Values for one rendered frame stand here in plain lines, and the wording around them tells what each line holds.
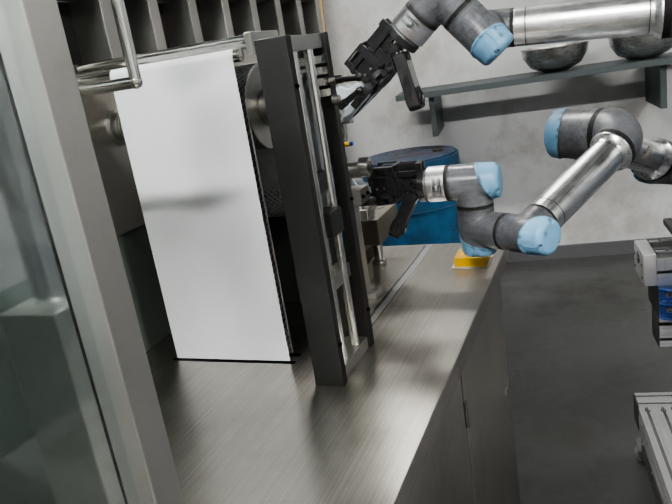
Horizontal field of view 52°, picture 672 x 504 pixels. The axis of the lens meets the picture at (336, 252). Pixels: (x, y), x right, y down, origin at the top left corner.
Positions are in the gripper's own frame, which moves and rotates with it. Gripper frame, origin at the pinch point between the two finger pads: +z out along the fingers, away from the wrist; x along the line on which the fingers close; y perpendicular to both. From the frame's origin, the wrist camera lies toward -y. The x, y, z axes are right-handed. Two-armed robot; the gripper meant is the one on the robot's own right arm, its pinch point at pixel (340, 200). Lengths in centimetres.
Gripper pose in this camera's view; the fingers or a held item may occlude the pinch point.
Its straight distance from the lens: 152.8
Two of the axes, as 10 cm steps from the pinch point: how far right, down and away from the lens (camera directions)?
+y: -1.5, -9.5, -2.8
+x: -3.5, 3.2, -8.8
